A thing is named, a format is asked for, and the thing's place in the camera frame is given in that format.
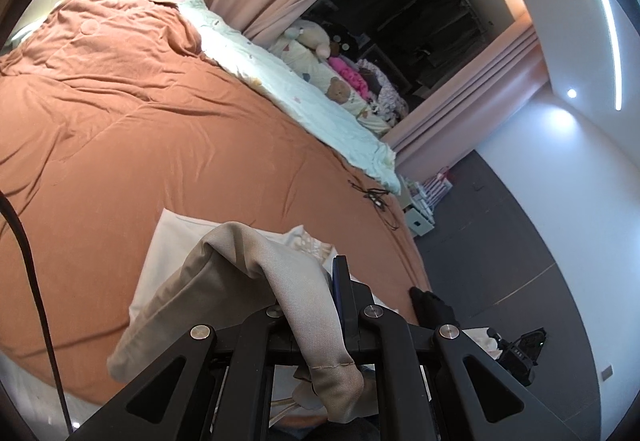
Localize cream white jacket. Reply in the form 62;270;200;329
106;210;378;424

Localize black clothes hanger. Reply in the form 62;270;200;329
348;181;399;232

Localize pink clothing pile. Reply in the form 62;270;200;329
328;56;372;101

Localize black garment on bed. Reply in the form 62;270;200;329
409;287;460;331

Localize white bedside table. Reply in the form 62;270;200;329
398;176;435;237

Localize pink right curtain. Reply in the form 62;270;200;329
384;16;549;181

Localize light green blanket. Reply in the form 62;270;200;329
178;0;401;194

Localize bear print cushion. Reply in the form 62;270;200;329
269;36;390;138

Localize cream plush toy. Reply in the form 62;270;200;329
284;18;331;60

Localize brown orange bed cover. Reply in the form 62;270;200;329
1;0;427;404

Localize black cable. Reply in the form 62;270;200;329
0;189;76;431

